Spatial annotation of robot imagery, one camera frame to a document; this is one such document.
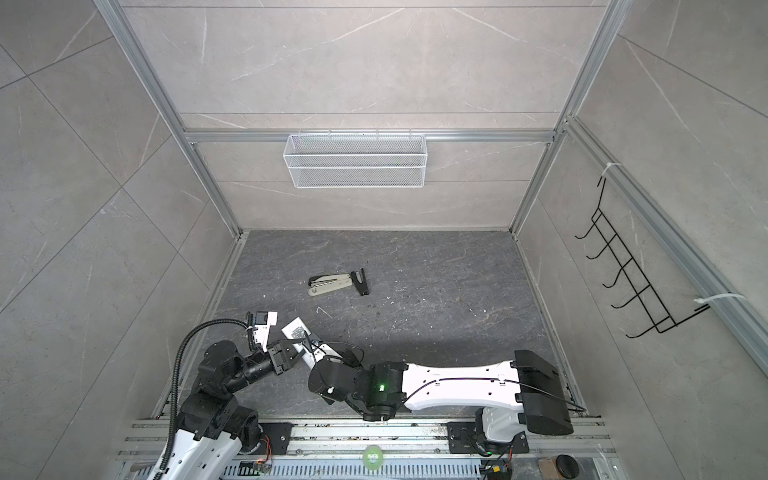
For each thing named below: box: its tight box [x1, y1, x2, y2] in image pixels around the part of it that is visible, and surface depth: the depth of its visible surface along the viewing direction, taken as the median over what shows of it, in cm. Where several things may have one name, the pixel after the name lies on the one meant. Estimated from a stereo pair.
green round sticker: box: [363, 446, 383, 470], surface depth 73 cm
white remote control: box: [281, 317, 343, 370], surface depth 70 cm
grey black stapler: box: [308, 268, 370, 297], surface depth 104 cm
